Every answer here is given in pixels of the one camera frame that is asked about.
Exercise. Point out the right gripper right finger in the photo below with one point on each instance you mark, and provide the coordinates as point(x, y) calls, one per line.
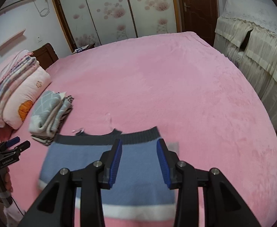
point(222, 203)

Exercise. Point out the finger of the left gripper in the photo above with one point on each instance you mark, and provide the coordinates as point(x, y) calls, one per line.
point(22, 147)
point(12, 142)

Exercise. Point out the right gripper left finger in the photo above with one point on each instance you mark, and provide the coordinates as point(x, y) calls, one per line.
point(55, 206)

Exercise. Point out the colour block knit sweater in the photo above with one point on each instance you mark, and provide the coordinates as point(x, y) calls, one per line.
point(139, 192)

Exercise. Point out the striped folded garment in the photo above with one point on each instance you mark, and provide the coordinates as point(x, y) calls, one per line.
point(58, 123)

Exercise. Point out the pink cartoon folded quilt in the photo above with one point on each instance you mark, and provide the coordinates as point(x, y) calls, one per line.
point(19, 99)

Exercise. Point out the striped folded thin quilt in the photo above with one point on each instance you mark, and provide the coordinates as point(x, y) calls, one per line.
point(17, 69)

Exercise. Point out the dark wooden headboard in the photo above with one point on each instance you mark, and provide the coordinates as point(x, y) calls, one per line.
point(45, 55)

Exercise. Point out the small box on nightstand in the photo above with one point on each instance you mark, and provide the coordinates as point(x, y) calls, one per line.
point(84, 48)

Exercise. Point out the pink plush bed blanket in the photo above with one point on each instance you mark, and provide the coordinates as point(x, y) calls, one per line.
point(192, 93)

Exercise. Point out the floral sliding wardrobe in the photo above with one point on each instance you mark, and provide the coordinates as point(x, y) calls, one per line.
point(100, 22)

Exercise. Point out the cream ruffled covered furniture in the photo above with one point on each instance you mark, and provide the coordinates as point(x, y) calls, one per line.
point(246, 33)

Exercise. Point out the dark brown wooden door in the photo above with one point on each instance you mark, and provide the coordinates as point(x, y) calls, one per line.
point(199, 16)

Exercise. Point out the pink wall shelf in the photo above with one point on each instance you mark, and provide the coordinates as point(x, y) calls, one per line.
point(11, 39)

